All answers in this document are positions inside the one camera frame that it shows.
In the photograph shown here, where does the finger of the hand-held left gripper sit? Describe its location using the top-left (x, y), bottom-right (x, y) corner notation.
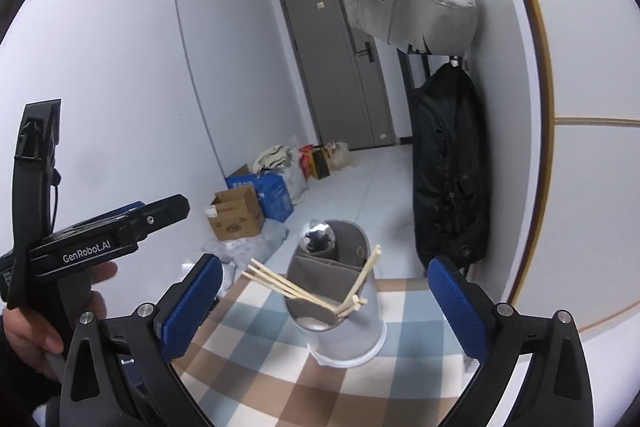
top-left (102, 200), bottom-right (147, 220)
top-left (126, 193), bottom-right (191, 241)

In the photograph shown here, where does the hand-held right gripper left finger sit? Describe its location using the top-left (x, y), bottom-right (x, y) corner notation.
top-left (59, 252), bottom-right (224, 427)

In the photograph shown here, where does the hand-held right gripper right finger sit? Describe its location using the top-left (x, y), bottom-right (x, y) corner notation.
top-left (426, 255), bottom-right (596, 427)

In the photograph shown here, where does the row of wooden chopsticks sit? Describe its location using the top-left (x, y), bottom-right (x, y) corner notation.
top-left (242, 245), bottom-right (382, 319)

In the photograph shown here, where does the white grey utensil holder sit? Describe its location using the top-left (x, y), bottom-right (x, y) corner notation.
top-left (283, 218), bottom-right (388, 368)

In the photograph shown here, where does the large hammered steel spoon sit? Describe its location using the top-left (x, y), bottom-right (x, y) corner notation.
top-left (300, 218), bottom-right (337, 254)

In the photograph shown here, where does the person's left forearm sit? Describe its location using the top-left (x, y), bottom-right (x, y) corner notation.
top-left (0, 332), bottom-right (56, 427)

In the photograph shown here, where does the person's left hand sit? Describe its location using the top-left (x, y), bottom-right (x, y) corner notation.
top-left (0, 261), bottom-right (119, 358)

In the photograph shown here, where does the brown cardboard box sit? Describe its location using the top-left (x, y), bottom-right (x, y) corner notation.
top-left (203, 185), bottom-right (266, 241)

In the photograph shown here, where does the checkered brown blue mat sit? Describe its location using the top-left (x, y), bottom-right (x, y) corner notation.
top-left (120, 277), bottom-right (481, 427)

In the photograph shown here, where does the grey plastic mailer bag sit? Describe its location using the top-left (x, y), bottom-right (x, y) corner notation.
top-left (202, 227), bottom-right (291, 265)

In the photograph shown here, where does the blue cardboard box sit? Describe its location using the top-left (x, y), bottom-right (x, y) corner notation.
top-left (225, 164), bottom-right (295, 223)

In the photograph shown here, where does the beige folded cloth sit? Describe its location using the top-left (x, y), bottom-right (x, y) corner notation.
top-left (252, 146), bottom-right (296, 172)

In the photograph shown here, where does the black backpack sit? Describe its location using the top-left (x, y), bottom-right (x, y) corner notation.
top-left (407, 62), bottom-right (492, 275)

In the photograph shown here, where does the white woven sack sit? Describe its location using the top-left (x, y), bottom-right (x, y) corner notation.
top-left (282, 139), bottom-right (311, 202)

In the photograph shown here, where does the red bag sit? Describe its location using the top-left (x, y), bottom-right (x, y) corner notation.
top-left (299, 146), bottom-right (316, 180)

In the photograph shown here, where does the yellow black paper bag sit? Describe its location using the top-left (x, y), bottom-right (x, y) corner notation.
top-left (310, 148), bottom-right (332, 180)

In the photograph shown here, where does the grey door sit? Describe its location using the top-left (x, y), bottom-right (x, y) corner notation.
top-left (276, 0), bottom-right (396, 152)

